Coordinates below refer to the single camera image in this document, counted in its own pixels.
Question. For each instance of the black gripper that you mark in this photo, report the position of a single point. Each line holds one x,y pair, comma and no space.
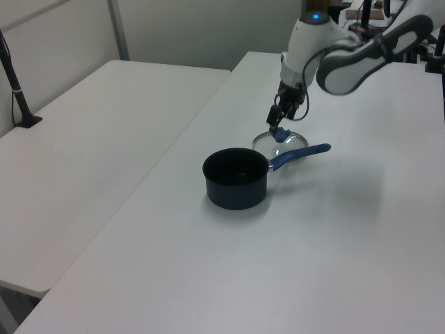
291,93

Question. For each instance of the glass lid with blue knob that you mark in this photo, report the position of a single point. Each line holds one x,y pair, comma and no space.
266,142

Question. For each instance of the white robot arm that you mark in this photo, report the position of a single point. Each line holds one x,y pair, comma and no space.
306,41

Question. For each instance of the brown board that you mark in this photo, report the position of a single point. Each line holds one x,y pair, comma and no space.
373,14

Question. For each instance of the black clamped stand pole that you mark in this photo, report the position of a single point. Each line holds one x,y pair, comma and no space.
434,62

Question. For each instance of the white side table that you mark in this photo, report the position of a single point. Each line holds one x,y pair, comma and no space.
87,139

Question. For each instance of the grey partition post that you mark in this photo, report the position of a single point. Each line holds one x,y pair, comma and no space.
118,28

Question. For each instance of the black camera pole with base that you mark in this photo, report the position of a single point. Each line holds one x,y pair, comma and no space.
19,99

